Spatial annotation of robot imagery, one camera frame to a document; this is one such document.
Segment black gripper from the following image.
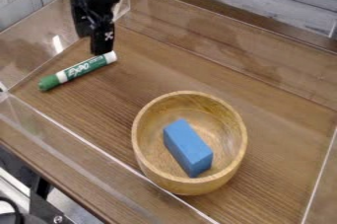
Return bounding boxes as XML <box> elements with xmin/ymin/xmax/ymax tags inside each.
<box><xmin>69</xmin><ymin>0</ymin><xmax>120</xmax><ymax>55</ymax></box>

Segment black metal table bracket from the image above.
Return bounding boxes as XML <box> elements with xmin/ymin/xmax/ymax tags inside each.
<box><xmin>29</xmin><ymin>178</ymin><xmax>75</xmax><ymax>224</ymax></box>

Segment green Expo marker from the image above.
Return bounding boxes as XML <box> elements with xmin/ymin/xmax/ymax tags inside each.
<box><xmin>39</xmin><ymin>51</ymin><xmax>117</xmax><ymax>92</ymax></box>

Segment clear acrylic tray walls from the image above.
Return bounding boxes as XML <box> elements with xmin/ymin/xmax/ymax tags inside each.
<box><xmin>0</xmin><ymin>0</ymin><xmax>337</xmax><ymax>224</ymax></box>

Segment black cable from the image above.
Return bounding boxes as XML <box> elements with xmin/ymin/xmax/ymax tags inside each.
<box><xmin>0</xmin><ymin>195</ymin><xmax>25</xmax><ymax>224</ymax></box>

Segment blue rectangular block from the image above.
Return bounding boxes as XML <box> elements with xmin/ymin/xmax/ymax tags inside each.
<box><xmin>164</xmin><ymin>118</ymin><xmax>213</xmax><ymax>178</ymax></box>

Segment brown wooden bowl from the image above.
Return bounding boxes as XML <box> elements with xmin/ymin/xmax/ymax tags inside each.
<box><xmin>131</xmin><ymin>91</ymin><xmax>248</xmax><ymax>195</ymax></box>

